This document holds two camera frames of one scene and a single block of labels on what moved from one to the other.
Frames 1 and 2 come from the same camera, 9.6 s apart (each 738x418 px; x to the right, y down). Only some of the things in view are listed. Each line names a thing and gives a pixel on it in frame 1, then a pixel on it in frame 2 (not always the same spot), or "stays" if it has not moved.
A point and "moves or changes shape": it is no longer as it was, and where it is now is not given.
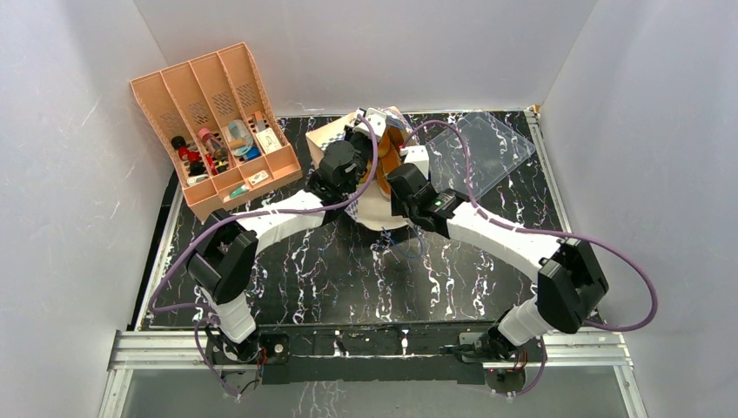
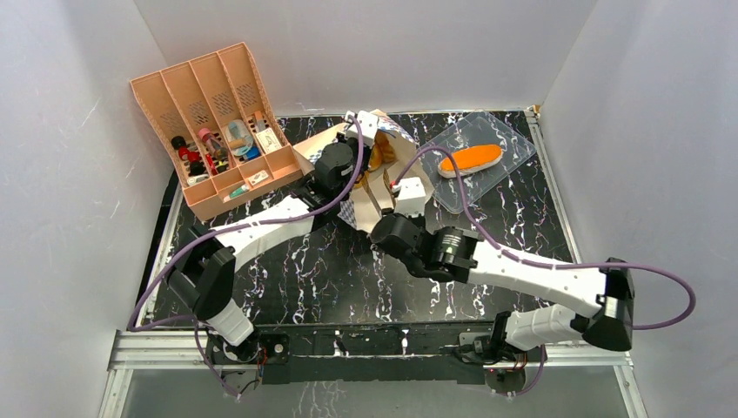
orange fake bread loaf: [390, 146] to [468, 158]
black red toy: [196, 165] stays
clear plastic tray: [496, 151] stays
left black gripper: [353, 136] stays
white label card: [268, 140] stays
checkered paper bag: [371, 208] moves or changes shape
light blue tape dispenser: [238, 130] stays
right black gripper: [398, 154] to [398, 213]
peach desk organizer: [214, 116] stays
